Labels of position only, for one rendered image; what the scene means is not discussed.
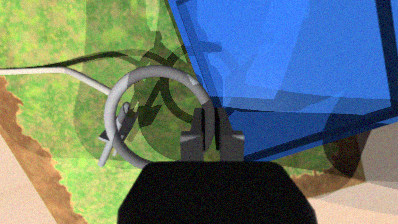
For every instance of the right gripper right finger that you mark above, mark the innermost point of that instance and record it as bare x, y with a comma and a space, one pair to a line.
229, 143

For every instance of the grey ring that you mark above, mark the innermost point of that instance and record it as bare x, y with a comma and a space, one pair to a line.
146, 72

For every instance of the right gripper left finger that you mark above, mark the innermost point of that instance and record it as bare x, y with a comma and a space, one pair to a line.
192, 143

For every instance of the blue tray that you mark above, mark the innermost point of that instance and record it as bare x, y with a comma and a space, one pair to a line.
294, 74

